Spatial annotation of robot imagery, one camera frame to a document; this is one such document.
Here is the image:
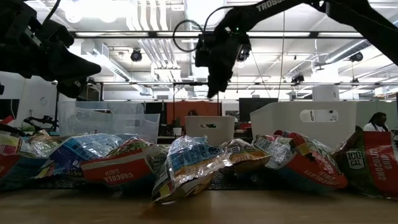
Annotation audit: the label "dark wall screen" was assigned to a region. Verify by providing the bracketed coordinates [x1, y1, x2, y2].
[0, 98, 21, 121]

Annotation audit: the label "dark woven table mat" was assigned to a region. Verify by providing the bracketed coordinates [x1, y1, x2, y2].
[27, 170, 280, 191]

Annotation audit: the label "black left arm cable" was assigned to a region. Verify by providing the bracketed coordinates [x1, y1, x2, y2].
[42, 0, 62, 25]

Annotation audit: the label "orange partition panel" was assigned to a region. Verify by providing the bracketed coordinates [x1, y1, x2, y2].
[166, 101, 222, 126]

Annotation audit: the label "red green wrapper granola bar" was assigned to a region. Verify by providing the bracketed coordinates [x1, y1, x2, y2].
[252, 130, 348, 191]
[79, 138, 164, 190]

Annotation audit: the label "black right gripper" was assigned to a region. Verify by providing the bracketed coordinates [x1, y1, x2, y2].
[195, 26, 252, 98]

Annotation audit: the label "white plastic bin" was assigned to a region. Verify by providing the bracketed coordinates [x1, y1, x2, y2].
[249, 101, 358, 150]

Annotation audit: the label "white box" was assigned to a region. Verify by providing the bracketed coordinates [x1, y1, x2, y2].
[312, 85, 340, 103]

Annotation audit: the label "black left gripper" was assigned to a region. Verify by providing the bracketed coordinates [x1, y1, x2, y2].
[0, 0, 102, 99]

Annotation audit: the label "grey plastic bin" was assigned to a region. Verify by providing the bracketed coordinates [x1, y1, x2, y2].
[185, 115, 236, 147]

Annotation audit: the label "white ceiling pipes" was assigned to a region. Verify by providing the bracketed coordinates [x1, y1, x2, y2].
[136, 0, 184, 83]

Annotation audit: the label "green orange wrapper granola bar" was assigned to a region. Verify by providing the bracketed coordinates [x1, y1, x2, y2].
[218, 139, 272, 177]

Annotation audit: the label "small plant white pot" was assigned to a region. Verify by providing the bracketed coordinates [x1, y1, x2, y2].
[172, 116, 184, 137]

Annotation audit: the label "pale partition panel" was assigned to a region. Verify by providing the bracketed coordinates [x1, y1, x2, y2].
[356, 101, 398, 133]

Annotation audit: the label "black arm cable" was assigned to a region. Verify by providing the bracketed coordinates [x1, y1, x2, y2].
[42, 0, 62, 25]
[172, 4, 231, 53]

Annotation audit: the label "silver red wrapper granola bar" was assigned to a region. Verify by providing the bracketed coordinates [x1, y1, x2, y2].
[0, 129, 60, 192]

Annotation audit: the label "thin black hanging cable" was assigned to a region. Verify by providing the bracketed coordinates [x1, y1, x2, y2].
[277, 9, 286, 100]

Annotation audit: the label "red banded wrapper granola bar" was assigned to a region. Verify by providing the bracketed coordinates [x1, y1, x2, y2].
[331, 130, 398, 199]

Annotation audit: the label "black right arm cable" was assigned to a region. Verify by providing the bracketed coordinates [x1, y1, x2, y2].
[172, 4, 231, 53]

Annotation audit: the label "black monitor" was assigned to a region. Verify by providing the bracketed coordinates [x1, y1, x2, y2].
[238, 98, 279, 123]

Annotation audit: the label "silver ceiling air duct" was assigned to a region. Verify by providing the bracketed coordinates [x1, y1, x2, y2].
[183, 0, 229, 32]

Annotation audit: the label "clear plastic bin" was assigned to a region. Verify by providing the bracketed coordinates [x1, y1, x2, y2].
[58, 101, 161, 144]

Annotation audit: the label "black background rig frame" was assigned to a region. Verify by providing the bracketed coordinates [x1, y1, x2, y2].
[52, 80, 398, 128]

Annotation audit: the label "blue wrapper granola bar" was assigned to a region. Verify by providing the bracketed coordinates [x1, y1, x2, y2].
[35, 133, 125, 180]
[151, 136, 233, 205]

